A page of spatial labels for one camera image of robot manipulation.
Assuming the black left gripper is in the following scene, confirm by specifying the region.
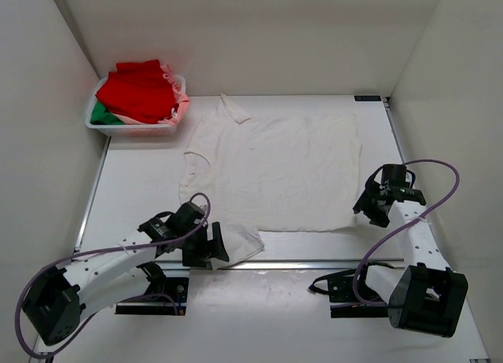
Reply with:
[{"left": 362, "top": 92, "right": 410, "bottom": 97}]
[{"left": 179, "top": 219, "right": 229, "bottom": 267}]

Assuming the white t shirt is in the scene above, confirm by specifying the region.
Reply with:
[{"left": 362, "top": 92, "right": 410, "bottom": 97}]
[{"left": 178, "top": 96, "right": 362, "bottom": 254}]

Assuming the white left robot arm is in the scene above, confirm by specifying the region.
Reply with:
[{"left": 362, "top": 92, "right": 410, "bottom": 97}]
[{"left": 21, "top": 202, "right": 229, "bottom": 347}]

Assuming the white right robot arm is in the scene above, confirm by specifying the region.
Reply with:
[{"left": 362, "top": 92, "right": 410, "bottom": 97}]
[{"left": 352, "top": 163, "right": 468, "bottom": 338}]

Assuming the pink t shirt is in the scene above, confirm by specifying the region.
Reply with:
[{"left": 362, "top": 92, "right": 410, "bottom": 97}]
[{"left": 113, "top": 64, "right": 189, "bottom": 124}]

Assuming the white plastic laundry basket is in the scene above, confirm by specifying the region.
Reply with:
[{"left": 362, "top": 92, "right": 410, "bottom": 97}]
[{"left": 85, "top": 76, "right": 183, "bottom": 137}]

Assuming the green t shirt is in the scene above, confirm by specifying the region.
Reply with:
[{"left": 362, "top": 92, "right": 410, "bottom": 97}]
[{"left": 90, "top": 101, "right": 123, "bottom": 126}]

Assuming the red t shirt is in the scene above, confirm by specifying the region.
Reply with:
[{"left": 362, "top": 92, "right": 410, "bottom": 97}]
[{"left": 96, "top": 60, "right": 178, "bottom": 124}]

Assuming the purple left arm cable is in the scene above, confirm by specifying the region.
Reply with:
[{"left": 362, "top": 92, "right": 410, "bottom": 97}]
[{"left": 13, "top": 192, "right": 211, "bottom": 360}]

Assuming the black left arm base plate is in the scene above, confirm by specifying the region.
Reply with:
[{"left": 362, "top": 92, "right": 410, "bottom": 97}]
[{"left": 115, "top": 269, "right": 189, "bottom": 316}]

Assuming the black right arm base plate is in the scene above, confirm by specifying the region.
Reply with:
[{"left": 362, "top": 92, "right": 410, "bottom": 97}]
[{"left": 307, "top": 269, "right": 388, "bottom": 319}]

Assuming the aluminium table rail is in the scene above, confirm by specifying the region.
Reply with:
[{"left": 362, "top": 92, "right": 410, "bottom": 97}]
[{"left": 75, "top": 140, "right": 387, "bottom": 270}]

